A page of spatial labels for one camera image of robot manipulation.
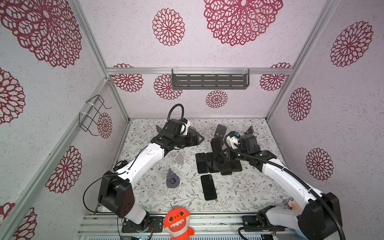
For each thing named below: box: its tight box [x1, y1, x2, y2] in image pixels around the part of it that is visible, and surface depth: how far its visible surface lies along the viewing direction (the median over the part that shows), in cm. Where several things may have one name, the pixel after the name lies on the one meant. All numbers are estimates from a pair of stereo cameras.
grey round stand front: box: [166, 167, 180, 188], surface depth 89 cm
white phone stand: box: [172, 151, 192, 174], surface depth 94 cm
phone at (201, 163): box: [195, 153, 208, 174], surface depth 99 cm
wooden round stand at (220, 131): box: [213, 124, 227, 139], surface depth 102 cm
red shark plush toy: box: [163, 207, 195, 240], surface depth 69 cm
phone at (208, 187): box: [200, 174, 217, 201], surface depth 87 cm
